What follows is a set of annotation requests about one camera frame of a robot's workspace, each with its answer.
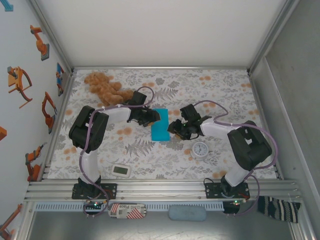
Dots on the teal cloth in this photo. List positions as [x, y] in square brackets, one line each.
[160, 127]

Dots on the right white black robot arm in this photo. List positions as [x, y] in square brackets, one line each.
[250, 150]

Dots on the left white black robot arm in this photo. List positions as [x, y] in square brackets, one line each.
[77, 135]

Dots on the white alarm clock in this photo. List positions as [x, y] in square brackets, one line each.
[200, 150]

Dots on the floral tablecloth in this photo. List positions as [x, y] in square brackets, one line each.
[150, 155]

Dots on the brown teddy bear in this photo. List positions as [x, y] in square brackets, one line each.
[105, 87]

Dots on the white digital timer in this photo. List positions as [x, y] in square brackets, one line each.
[120, 170]

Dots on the grey blue sponge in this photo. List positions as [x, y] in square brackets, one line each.
[187, 213]

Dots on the small green circuit board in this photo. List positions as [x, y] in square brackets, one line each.
[93, 205]
[237, 202]

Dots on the red white striped package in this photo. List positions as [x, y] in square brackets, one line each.
[127, 211]

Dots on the black white striped sock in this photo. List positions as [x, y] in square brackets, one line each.
[277, 208]

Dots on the aluminium mounting rail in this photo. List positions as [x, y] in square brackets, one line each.
[160, 187]

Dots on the aluminium enclosure frame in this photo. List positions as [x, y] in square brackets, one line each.
[225, 67]

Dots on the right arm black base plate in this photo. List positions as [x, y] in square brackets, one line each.
[211, 191]

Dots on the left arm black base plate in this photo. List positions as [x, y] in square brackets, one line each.
[112, 191]

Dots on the blue orange wall decal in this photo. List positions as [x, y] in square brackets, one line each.
[60, 77]

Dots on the orange claw wall decal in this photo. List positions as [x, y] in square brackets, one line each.
[13, 80]

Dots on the orange block wall decal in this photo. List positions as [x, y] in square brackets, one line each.
[2, 133]

